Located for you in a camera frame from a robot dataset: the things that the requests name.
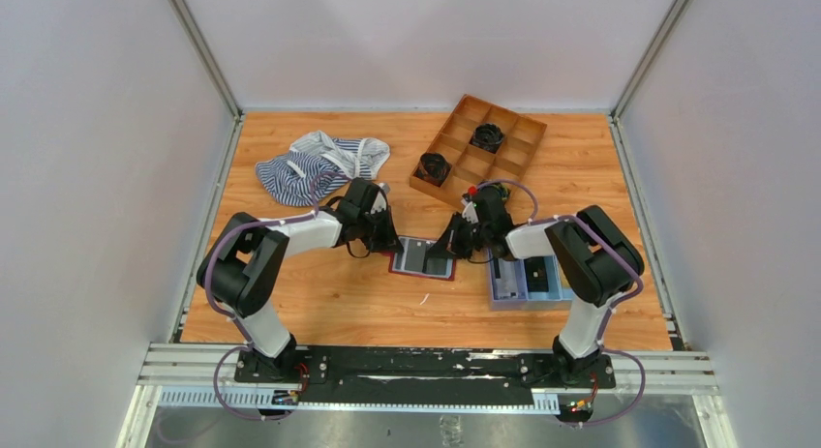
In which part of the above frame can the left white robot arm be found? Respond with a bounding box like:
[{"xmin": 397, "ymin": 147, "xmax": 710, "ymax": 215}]
[{"xmin": 197, "ymin": 178, "xmax": 403, "ymax": 361}]

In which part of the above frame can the red leather card holder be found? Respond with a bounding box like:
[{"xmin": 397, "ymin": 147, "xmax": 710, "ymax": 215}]
[{"xmin": 388, "ymin": 236, "xmax": 455, "ymax": 282}]

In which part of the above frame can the black rolled belt top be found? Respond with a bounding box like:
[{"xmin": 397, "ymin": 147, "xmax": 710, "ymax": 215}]
[{"xmin": 470, "ymin": 123, "xmax": 505, "ymax": 153}]

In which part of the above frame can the white slotted cable duct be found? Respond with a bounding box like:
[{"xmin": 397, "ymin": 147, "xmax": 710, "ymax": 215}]
[{"xmin": 157, "ymin": 388, "xmax": 561, "ymax": 414}]

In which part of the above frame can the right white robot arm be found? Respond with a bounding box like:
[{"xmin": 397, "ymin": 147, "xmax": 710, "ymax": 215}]
[{"xmin": 427, "ymin": 180, "xmax": 645, "ymax": 369}]

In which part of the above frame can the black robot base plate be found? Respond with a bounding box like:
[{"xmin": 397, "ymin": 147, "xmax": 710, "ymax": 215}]
[{"xmin": 234, "ymin": 346, "xmax": 616, "ymax": 406}]

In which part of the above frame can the black item in organizer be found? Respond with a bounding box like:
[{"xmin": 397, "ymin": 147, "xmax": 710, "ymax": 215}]
[{"xmin": 524, "ymin": 257, "xmax": 550, "ymax": 292}]

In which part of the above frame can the black rolled belt left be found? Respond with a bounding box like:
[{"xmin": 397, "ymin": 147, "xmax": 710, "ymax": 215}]
[{"xmin": 413, "ymin": 153, "xmax": 451, "ymax": 187}]

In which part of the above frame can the blue plastic organizer box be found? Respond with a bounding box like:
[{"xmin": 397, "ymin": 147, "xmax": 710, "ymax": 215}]
[{"xmin": 489, "ymin": 255, "xmax": 574, "ymax": 312}]

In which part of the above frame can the silver item in organizer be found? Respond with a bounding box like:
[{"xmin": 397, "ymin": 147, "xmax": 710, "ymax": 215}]
[{"xmin": 496, "ymin": 260, "xmax": 523, "ymax": 301}]

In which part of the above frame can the grey VIP credit card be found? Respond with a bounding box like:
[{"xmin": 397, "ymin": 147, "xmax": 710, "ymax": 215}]
[{"xmin": 391, "ymin": 237, "xmax": 432, "ymax": 274}]

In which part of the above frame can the striped blue white cloth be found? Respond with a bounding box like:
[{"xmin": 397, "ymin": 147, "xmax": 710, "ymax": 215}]
[{"xmin": 255, "ymin": 131, "xmax": 391, "ymax": 207}]

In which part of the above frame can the black yellow rolled belt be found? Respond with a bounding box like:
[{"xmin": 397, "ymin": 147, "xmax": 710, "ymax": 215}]
[{"xmin": 490, "ymin": 182, "xmax": 510, "ymax": 204}]

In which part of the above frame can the dark VIP credit card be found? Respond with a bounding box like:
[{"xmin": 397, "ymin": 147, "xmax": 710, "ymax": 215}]
[{"xmin": 423, "ymin": 257, "xmax": 454, "ymax": 279}]

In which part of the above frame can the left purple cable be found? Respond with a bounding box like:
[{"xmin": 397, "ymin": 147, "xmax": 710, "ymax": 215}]
[{"xmin": 201, "ymin": 170, "xmax": 350, "ymax": 423}]

